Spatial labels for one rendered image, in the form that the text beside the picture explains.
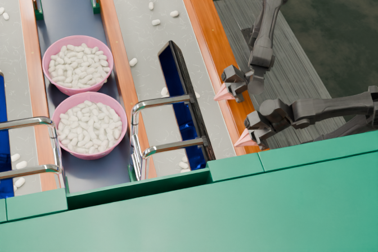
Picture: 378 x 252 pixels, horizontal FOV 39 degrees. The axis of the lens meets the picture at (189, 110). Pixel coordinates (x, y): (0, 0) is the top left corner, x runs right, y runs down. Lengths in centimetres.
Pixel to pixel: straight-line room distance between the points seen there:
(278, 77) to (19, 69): 103
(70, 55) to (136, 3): 39
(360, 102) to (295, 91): 55
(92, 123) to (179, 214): 133
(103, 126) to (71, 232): 131
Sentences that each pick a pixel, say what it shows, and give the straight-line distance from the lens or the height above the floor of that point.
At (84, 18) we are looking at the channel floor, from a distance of 237.
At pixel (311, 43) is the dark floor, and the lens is 338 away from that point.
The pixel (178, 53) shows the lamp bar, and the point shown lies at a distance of 170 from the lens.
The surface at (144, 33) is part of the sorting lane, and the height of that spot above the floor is 74.
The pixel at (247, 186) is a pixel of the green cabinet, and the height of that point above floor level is 179.
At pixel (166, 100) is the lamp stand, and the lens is 155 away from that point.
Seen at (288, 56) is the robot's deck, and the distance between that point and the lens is 235.
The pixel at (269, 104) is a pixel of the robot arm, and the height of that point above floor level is 105.
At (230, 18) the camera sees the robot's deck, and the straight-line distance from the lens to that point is 243.
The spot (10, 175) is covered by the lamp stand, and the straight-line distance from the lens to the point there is 146.
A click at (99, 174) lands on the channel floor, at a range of 193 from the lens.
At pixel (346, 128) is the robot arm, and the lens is 188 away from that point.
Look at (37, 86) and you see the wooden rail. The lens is 204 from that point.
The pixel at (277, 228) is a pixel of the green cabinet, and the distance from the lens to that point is 67.
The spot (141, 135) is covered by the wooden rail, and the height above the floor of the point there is 77.
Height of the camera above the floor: 239
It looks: 56 degrees down
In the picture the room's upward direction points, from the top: 10 degrees clockwise
